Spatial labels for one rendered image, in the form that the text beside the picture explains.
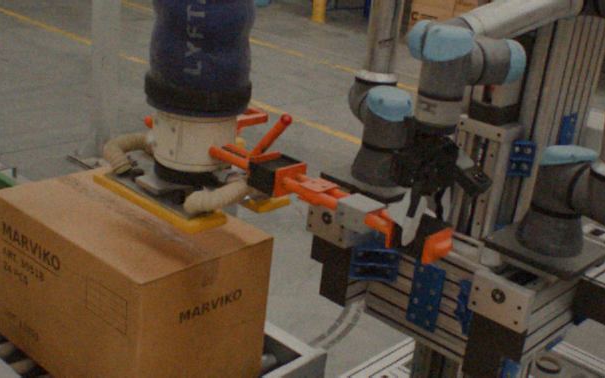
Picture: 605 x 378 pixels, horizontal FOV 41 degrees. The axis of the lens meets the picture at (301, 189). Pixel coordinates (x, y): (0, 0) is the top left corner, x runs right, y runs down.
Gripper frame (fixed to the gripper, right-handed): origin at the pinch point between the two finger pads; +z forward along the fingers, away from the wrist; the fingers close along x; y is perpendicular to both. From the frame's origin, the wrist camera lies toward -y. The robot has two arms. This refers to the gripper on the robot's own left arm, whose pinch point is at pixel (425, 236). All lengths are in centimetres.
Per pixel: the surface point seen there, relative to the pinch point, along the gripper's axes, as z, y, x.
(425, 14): 79, 487, -710
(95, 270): 30, 67, 21
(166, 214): 11, 51, 15
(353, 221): 1.3, 13.0, 3.7
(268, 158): -1.8, 39.0, 0.1
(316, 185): -1.2, 24.5, 1.5
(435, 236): -2.0, -3.6, 2.8
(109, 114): 89, 328, -160
